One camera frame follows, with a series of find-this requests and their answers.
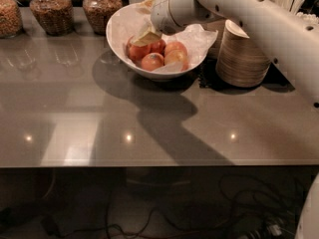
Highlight front stack of paper bowls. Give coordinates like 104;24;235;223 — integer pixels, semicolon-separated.
216;20;270;88

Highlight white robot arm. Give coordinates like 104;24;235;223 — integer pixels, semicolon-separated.
133;0;319;105

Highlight left glass jar of grains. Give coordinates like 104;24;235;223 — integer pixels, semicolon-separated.
0;0;23;38

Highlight right glass jar of grains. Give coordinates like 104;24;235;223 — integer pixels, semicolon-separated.
82;0;123;35

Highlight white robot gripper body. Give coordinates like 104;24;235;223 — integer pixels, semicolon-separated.
151;0;185;35

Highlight middle glass jar of grains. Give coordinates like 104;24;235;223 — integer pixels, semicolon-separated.
29;0;74;36

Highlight orange apple front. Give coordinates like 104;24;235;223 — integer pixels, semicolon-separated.
141;53;164;72

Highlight black cables under table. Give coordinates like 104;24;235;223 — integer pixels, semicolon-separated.
43;172;307;239

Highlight black mat under bowls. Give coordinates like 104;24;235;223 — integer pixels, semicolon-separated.
196;57;295;95

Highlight yellow-red apple front right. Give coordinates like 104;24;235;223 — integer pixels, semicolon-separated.
164;50;188;71

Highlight glass jar of grains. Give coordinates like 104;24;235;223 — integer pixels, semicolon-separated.
0;0;23;38
82;0;123;35
29;0;74;36

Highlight large red apple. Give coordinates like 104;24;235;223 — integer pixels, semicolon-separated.
126;39;151;63

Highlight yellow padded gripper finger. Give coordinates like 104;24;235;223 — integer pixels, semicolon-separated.
130;21;162;47
138;0;156;13

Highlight white ceramic bowl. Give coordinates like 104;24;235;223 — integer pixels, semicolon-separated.
105;2;214;81

